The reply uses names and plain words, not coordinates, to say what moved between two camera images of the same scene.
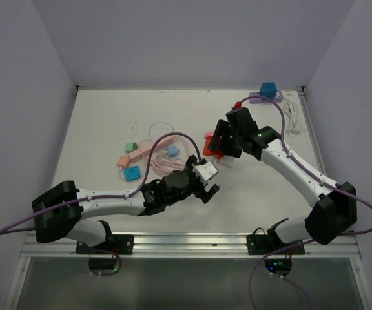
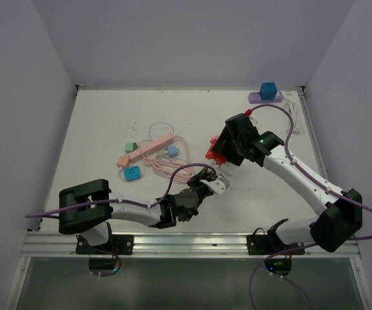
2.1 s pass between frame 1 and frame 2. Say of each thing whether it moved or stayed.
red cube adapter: moved
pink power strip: stayed
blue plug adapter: stayed
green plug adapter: stayed
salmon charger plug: stayed
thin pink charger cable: moved
